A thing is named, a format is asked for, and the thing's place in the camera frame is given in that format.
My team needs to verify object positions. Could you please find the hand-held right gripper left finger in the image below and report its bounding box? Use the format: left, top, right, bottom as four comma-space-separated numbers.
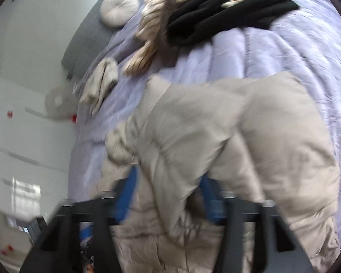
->
18, 166, 140, 273

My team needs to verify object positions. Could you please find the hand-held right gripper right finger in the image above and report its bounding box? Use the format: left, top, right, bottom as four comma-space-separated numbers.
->
200, 175, 316, 273

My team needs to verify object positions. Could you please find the beige puffer jacket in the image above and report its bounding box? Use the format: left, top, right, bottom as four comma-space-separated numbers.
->
98, 71, 341, 273

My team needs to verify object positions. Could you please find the black clothes pile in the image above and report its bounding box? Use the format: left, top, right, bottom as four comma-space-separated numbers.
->
166, 0, 300, 46

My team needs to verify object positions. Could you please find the bright window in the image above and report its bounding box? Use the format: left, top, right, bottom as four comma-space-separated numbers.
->
3, 176, 41, 214

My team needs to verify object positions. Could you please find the small cream garment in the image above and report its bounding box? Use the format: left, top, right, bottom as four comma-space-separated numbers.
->
74, 57, 120, 117

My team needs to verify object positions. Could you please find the white electric fan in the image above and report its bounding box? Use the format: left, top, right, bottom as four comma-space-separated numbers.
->
44, 87, 78, 120

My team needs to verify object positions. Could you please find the white wardrobe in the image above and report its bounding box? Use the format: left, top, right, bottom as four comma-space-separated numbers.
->
0, 77, 77, 225

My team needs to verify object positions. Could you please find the grey padded headboard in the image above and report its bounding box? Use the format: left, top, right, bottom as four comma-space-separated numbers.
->
62, 0, 165, 77

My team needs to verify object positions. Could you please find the beige striped garment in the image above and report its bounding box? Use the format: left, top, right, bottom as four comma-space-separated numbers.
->
122, 0, 262, 76

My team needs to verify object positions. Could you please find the lavender plush blanket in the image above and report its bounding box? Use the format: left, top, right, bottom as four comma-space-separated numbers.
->
68, 0, 341, 251

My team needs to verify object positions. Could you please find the round cream cushion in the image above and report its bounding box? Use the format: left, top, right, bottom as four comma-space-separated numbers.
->
100, 0, 140, 27

